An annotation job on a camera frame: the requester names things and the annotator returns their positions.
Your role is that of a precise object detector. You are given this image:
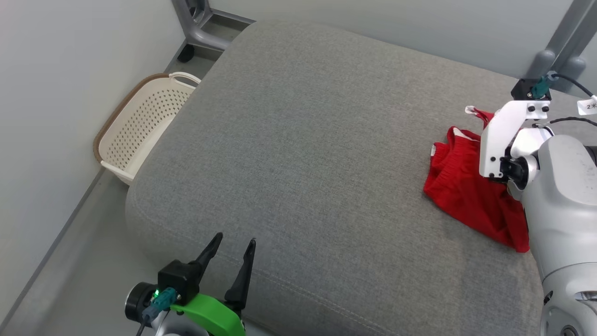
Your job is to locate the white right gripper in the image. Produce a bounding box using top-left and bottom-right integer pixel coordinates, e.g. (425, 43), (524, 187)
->
(479, 100), (552, 181)

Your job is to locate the left cable with teal plug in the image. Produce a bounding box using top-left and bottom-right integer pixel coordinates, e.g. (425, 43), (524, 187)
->
(135, 287), (180, 336)

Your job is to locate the cable with teal plug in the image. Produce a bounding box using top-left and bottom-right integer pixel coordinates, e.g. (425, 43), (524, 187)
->
(135, 287), (180, 336)
(531, 70), (597, 115)

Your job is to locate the right cable with teal plug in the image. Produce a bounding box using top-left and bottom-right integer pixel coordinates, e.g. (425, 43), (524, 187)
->
(531, 70), (597, 115)

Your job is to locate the red shorts white trim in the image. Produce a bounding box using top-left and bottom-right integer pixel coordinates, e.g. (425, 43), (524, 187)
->
(423, 106), (533, 253)

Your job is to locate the cream perforated laundry basket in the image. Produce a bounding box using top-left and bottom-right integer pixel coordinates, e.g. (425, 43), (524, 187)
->
(93, 72), (202, 186)

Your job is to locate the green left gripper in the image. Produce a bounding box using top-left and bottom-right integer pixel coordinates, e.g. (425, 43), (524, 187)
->
(170, 232), (257, 336)

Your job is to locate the grey fabric sofa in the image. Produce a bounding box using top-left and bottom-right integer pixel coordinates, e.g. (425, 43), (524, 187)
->
(125, 20), (597, 336)

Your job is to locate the grey vertical partition post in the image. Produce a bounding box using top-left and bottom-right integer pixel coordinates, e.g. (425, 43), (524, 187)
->
(543, 0), (597, 70)

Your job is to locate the grey metal frame leg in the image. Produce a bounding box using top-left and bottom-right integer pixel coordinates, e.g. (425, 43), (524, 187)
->
(171, 0), (257, 51)

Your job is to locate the grey cylindrical post foot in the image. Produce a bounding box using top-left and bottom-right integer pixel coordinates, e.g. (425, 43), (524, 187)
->
(527, 49), (556, 81)
(562, 56), (588, 93)

